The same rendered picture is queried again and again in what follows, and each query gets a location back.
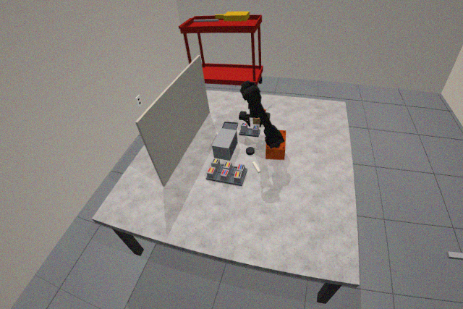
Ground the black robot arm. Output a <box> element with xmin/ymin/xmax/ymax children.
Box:
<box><xmin>240</xmin><ymin>80</ymin><xmax>285</xmax><ymax>148</ymax></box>

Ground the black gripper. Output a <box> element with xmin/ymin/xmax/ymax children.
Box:
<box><xmin>239</xmin><ymin>108</ymin><xmax>271</xmax><ymax>127</ymax></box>

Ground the black short cylinder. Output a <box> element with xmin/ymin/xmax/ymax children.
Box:
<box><xmin>246</xmin><ymin>147</ymin><xmax>255</xmax><ymax>156</ymax></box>

